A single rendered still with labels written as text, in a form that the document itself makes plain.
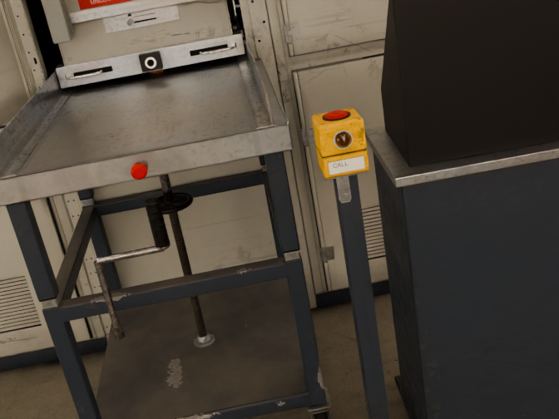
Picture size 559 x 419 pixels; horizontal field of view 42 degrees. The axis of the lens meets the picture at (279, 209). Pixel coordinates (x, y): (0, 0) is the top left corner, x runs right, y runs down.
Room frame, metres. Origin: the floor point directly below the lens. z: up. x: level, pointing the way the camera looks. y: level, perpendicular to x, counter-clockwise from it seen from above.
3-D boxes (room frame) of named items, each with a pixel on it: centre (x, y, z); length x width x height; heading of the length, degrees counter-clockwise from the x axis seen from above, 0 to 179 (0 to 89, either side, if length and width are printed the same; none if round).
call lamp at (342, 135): (1.17, -0.13, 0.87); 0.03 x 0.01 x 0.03; 92
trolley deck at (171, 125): (1.73, 0.27, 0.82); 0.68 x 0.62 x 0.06; 2
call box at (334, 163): (1.22, -0.13, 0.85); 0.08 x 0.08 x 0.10; 2
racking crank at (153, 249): (1.37, 0.32, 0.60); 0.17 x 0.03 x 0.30; 93
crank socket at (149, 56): (2.09, 0.29, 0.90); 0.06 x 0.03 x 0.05; 92
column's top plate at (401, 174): (1.41, -0.44, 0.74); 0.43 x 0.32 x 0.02; 90
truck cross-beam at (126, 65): (2.13, 0.29, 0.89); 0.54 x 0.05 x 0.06; 92
